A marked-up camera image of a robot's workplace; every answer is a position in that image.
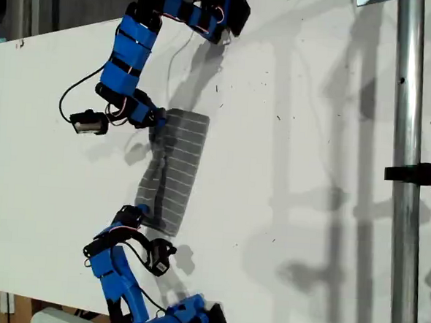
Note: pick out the grey striped towel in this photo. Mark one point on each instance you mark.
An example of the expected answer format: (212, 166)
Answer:
(180, 166)

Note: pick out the white box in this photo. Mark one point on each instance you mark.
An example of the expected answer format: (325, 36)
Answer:
(55, 320)

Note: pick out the wooden table leg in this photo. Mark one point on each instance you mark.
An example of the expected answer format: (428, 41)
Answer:
(19, 310)

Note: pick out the black clamp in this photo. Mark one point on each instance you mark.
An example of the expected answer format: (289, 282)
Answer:
(419, 174)

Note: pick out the short black camera stalk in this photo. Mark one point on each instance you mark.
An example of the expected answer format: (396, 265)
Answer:
(141, 237)

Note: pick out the black camera box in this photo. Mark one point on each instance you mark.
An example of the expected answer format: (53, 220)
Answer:
(90, 122)
(160, 257)

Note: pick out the grey metal frame bar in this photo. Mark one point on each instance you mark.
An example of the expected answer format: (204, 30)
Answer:
(35, 4)

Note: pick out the steel post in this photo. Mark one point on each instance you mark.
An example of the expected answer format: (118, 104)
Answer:
(406, 180)

